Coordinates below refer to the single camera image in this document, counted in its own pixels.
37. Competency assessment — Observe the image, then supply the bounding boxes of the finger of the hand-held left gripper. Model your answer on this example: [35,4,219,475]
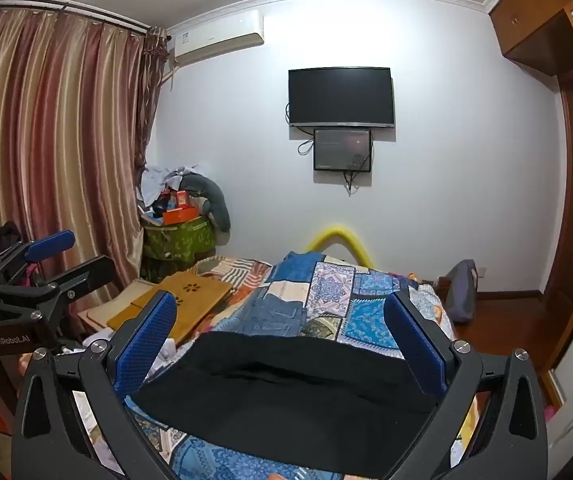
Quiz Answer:
[0,230,77,286]
[0,255,117,323]

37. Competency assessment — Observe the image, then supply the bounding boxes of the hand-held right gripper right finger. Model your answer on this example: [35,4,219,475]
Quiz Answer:
[381,289,549,480]

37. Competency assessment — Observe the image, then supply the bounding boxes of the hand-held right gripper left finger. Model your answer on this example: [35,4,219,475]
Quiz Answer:
[11,290,180,480]

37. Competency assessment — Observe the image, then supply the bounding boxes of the black pants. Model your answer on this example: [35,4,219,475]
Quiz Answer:
[131,332,449,476]

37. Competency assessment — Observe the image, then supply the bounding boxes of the beige board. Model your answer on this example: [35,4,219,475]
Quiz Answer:
[77,277,160,337]

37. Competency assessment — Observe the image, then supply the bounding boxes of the brown cardboard box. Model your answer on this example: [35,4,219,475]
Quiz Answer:
[107,271,234,346]

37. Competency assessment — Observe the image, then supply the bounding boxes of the grey backpack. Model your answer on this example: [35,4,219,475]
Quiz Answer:
[443,259,478,325]

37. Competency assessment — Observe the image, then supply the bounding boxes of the patchwork blanket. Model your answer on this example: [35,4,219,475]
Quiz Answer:
[126,250,477,480]

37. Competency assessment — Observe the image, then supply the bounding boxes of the green cloth covered box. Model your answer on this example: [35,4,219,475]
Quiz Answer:
[141,217,216,282]

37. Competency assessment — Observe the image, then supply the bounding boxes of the striped cloth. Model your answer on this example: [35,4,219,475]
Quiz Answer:
[194,256,273,292]

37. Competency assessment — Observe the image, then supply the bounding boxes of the striped curtain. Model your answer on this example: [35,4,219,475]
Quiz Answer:
[0,0,167,311]

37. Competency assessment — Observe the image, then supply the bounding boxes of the orange box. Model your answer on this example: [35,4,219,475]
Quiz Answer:
[162,205,200,226]

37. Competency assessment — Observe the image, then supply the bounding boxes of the white cloth pile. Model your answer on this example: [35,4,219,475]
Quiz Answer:
[136,162,200,211]

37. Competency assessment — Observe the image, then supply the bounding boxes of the yellow foam tube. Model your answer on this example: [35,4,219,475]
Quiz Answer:
[306,225,374,267]

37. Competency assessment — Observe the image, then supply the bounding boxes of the grey plush toy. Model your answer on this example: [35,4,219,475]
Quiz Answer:
[179,172,231,233]

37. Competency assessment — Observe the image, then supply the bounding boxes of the curtain rod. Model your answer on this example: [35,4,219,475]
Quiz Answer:
[0,0,170,41]

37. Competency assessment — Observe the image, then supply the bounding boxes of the white air conditioner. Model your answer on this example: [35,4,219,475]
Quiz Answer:
[169,9,266,67]

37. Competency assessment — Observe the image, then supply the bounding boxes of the wooden overhead cabinet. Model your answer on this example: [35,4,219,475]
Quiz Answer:
[486,0,573,77]

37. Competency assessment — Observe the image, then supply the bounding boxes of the small black wall monitor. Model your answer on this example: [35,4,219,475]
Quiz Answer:
[313,128,373,172]

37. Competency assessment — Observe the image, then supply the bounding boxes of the black wall television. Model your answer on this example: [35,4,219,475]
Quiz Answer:
[287,66,396,128]

